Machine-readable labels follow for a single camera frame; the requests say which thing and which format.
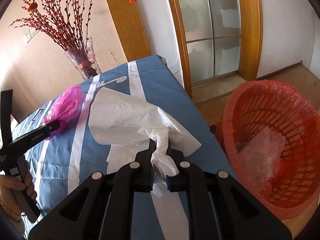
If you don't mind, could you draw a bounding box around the white plastic bag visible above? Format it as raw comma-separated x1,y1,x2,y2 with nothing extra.
88,88,201,198

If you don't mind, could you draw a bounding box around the red berry branch bouquet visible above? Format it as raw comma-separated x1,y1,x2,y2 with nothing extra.
10,0,93,51

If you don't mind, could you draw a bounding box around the small red lantern ornament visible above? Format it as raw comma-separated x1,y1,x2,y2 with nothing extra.
27,2,38,15

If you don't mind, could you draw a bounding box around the blue white striped tablecloth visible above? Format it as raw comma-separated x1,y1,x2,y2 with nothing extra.
25,55,232,217

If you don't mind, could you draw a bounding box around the magenta plastic bag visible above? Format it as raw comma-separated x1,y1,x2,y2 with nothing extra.
42,86,84,140

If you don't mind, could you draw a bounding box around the glass floor vase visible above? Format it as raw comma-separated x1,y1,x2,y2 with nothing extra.
65,37,102,80

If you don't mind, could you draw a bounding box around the clear bubble wrap sheet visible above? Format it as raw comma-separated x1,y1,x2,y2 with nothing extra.
236,126,286,190

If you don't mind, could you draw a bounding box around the white double wall switch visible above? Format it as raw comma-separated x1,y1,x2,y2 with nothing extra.
24,27,39,43

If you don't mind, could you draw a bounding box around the frosted glass sliding door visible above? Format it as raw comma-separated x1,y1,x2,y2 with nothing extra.
178,0,241,87

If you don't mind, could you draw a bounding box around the red laundry basket trash bin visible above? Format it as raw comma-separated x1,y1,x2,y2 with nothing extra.
222,80,320,221

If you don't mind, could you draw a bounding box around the person's left hand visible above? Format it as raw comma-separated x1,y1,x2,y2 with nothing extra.
1,162,37,222

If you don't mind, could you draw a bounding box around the wooden door frame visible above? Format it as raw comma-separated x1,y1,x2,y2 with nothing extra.
106,0,263,96

